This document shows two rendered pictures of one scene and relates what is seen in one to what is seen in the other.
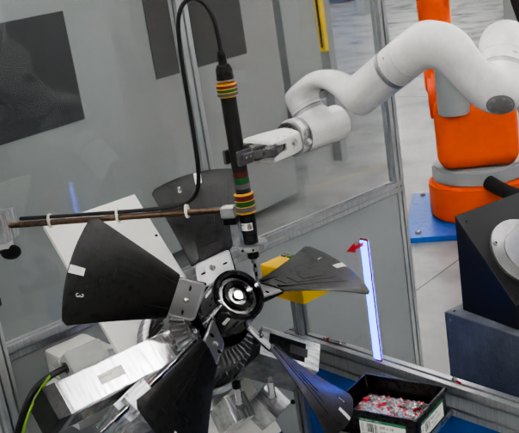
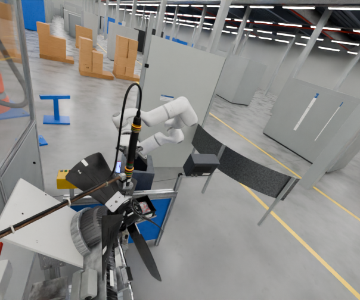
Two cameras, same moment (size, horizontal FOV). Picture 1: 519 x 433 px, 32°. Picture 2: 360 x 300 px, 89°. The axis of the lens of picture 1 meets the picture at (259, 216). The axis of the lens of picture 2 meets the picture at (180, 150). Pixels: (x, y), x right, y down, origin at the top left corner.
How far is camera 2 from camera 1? 1.73 m
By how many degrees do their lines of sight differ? 74
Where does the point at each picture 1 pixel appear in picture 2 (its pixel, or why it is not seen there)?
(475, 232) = not seen: hidden behind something
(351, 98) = (153, 122)
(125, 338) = (75, 255)
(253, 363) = not seen: hidden behind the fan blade
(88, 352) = (92, 280)
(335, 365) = (92, 202)
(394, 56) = (175, 110)
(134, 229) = (36, 198)
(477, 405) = (151, 195)
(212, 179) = (92, 161)
